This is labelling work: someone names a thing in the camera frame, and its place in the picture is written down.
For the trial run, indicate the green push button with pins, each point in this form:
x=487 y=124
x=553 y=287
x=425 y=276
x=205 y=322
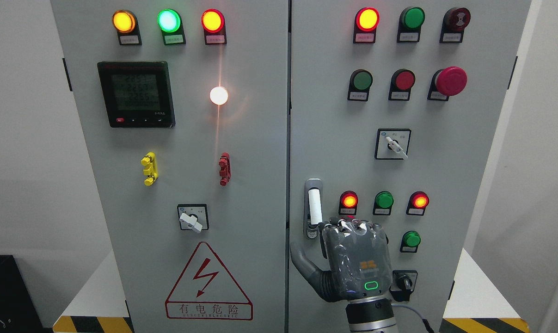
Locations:
x=410 y=242
x=359 y=85

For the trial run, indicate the red lit lamp right top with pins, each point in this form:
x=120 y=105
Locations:
x=366 y=22

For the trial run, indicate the red-rimmed lit lamp left door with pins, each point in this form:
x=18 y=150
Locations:
x=214 y=31

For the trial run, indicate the black digital power meter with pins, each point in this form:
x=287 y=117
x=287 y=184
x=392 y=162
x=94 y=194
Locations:
x=137 y=94

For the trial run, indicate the red electric hazard warning sticker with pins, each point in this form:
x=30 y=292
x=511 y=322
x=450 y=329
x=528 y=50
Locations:
x=206 y=290

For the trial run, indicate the green push button upper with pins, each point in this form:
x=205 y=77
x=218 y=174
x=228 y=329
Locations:
x=359 y=85

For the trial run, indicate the green lamp middle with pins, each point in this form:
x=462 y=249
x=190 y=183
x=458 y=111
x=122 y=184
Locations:
x=383 y=203

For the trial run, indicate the yellow indicator lamp top left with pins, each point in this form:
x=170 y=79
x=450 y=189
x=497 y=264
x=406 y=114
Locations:
x=127 y=27

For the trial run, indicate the grey cabinet door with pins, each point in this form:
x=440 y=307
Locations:
x=334 y=139
x=248 y=217

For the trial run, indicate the white glowing lamp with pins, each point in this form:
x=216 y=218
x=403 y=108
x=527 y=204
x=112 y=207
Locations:
x=219 y=95

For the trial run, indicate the black knob selector switch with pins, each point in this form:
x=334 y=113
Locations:
x=403 y=284

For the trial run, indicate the dark red buzzer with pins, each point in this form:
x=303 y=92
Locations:
x=454 y=23

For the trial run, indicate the red lit lamp middle left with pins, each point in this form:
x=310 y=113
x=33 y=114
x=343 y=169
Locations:
x=348 y=203

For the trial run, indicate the red push button upper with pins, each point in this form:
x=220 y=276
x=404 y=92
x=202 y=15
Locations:
x=401 y=83

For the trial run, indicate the white platform with hazard stripes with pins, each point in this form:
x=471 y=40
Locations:
x=475 y=304

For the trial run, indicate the green lit indicator lamp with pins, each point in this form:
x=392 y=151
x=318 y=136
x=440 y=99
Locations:
x=172 y=28

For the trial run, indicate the left door rotary selector switch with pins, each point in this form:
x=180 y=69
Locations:
x=193 y=217

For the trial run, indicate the right door upper selector switch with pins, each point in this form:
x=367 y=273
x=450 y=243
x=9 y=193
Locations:
x=392 y=144

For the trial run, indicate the red lit lamp middle right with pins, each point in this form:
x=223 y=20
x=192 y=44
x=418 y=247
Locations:
x=417 y=203

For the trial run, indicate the black box bottom left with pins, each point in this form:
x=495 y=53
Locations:
x=17 y=312

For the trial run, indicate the grey left cabinet door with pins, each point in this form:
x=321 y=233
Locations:
x=248 y=217

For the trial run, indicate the silver swing door handle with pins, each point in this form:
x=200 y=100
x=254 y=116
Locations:
x=312 y=207

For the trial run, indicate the grey right cabinet door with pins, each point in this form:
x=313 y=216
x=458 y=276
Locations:
x=334 y=139

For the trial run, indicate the red emergency stop mushroom button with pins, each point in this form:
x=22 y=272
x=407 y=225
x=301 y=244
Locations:
x=447 y=82

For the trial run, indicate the red lit lamp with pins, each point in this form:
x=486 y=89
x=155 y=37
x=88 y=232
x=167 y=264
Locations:
x=366 y=22
x=417 y=203
x=348 y=203

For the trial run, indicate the green push button lower right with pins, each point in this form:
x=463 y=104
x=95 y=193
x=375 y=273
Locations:
x=410 y=242

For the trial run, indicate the green lamp right top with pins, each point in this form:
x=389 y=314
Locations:
x=410 y=21

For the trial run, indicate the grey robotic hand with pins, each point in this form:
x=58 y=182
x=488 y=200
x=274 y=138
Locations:
x=360 y=265

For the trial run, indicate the silver black robot forearm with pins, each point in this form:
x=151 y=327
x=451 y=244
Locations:
x=371 y=316

